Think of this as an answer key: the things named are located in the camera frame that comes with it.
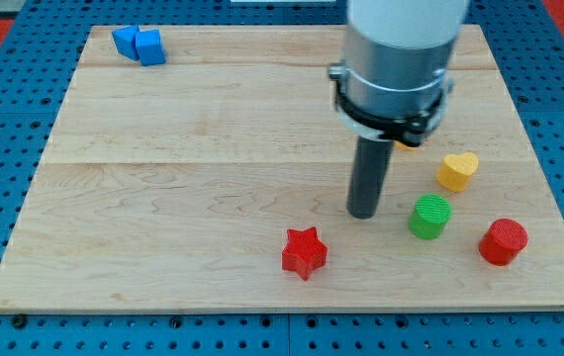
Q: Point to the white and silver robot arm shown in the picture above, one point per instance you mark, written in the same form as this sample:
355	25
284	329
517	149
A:
391	82

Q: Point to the yellow block behind arm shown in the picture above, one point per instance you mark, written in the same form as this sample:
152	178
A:
403	146

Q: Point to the red star block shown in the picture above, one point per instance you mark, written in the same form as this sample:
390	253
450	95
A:
304	252

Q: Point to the light wooden board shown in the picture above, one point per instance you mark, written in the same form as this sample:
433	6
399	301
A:
170	189

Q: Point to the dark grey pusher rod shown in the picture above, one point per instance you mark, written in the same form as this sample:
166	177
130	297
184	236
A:
370	165

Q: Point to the green cylinder block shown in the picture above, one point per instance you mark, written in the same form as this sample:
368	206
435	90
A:
429	216

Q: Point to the yellow heart block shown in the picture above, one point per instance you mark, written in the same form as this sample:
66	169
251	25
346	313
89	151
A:
456	171

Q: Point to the blue cube block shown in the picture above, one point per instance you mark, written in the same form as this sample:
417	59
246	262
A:
149	48

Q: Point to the blue triangle block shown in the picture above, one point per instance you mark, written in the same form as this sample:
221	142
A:
125	41

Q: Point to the red cylinder block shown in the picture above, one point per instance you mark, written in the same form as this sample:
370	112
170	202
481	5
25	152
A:
503	242

